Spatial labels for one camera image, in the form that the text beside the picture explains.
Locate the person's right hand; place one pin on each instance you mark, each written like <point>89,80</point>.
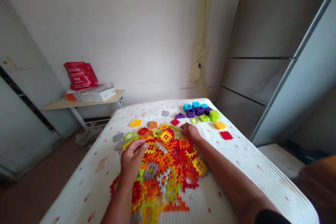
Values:
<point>192,131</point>

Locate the person's left hand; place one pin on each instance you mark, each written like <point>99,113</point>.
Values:
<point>132,158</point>

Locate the person's right fingers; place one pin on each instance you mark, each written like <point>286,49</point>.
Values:
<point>185,128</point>

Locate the person's left fingers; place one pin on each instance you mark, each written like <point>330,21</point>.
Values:
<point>139,144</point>

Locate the red interlocking tile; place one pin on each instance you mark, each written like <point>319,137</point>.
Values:
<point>175,122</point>
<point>226,135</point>

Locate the purple triangular block piece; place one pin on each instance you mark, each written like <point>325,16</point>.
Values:
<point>180,116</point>

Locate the purple block cube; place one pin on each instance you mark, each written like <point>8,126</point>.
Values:
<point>200,111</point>
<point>208,110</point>
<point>190,113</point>

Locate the grey interlocking tile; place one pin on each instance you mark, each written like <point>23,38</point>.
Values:
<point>165,113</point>
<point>120,146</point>
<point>118,137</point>

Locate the cyan block cube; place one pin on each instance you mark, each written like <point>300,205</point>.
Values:
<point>198,104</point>
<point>187,107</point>

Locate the yellow interlocking tile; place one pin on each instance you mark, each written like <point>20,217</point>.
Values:
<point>135,123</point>
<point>220,125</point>

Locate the green interlocking tile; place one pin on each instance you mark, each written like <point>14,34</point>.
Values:
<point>204,118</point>

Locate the orange interlocking tile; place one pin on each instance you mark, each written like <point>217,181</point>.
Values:
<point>152,124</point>

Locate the green block cube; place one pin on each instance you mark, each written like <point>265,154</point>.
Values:
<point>214,115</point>

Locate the pile of colourful interlocking tiles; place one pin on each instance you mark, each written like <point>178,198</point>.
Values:
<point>170,161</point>

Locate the clear plastic bag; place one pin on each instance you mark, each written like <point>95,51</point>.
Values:
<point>88,136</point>

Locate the white cardboard box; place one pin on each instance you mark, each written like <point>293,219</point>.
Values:
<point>98,96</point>

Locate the white dotted mattress cover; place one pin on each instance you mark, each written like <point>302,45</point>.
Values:
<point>236,171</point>

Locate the stack of papers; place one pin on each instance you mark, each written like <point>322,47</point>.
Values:
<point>97,88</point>

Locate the orange flat box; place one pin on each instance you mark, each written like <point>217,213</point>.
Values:
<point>71,97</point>

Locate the wooden side table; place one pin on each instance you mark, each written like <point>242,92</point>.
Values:
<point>65,103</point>

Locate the red shopping bag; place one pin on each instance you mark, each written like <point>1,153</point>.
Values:
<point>80,75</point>

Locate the white low stool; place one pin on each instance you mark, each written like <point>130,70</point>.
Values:
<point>281,159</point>

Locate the silver refrigerator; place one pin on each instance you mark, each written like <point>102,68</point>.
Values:
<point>275,77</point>

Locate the white wardrobe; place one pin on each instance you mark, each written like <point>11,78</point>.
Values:
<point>21,103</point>

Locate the person's body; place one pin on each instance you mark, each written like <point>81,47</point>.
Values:
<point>319,190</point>

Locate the green open frame tile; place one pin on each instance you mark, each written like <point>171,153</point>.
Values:
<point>127,137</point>
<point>192,122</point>

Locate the wall socket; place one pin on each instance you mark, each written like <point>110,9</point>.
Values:
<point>199,65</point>

